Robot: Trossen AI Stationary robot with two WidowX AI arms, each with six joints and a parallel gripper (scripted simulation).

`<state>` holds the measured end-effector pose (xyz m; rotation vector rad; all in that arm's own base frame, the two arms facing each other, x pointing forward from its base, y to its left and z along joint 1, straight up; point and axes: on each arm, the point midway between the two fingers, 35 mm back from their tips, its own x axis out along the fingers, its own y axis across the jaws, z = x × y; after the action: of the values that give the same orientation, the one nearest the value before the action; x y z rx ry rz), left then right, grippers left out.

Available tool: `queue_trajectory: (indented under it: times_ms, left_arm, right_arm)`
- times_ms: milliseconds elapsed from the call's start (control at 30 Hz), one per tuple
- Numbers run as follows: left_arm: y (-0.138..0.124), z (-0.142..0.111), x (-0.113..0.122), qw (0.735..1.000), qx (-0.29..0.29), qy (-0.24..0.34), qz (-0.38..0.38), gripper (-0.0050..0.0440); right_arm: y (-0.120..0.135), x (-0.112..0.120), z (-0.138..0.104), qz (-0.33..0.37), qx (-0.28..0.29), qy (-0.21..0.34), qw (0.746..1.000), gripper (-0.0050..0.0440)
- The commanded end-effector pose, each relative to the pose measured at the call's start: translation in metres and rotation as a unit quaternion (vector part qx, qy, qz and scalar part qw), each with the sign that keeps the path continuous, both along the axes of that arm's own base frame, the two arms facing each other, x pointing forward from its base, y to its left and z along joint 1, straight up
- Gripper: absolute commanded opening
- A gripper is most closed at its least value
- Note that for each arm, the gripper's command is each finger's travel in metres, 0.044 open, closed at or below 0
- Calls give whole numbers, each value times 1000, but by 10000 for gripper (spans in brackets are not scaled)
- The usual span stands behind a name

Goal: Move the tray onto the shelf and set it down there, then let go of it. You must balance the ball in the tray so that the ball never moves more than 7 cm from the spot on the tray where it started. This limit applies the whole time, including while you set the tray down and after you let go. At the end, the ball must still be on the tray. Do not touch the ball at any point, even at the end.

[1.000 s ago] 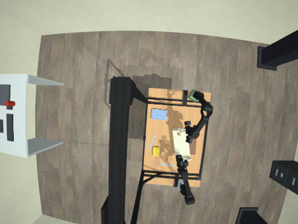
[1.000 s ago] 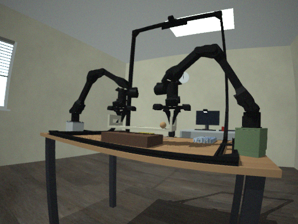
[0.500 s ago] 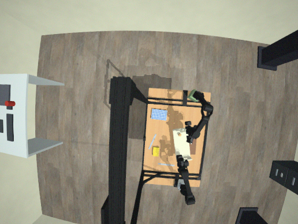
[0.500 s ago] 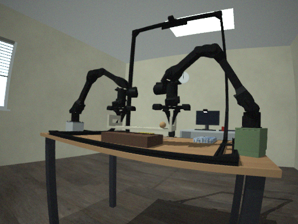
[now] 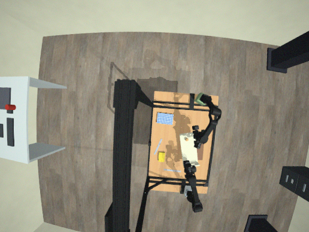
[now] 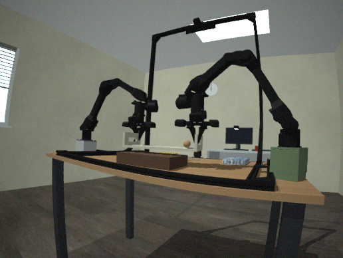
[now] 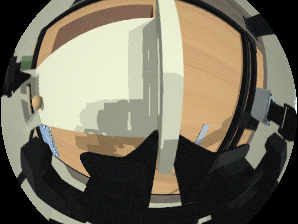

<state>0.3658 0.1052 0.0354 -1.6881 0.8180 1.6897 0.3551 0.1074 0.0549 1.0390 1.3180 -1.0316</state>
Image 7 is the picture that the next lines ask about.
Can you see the tan ball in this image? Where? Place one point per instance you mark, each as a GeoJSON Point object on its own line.
{"type": "Point", "coordinates": [37, 102]}

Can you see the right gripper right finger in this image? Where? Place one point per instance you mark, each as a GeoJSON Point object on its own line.
{"type": "Point", "coordinates": [194, 165]}

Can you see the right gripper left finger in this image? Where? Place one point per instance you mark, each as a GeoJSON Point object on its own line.
{"type": "Point", "coordinates": [138, 167]}

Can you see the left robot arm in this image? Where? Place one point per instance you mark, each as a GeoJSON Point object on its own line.
{"type": "Point", "coordinates": [18, 65]}

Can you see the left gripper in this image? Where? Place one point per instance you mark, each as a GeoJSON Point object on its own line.
{"type": "Point", "coordinates": [21, 77]}

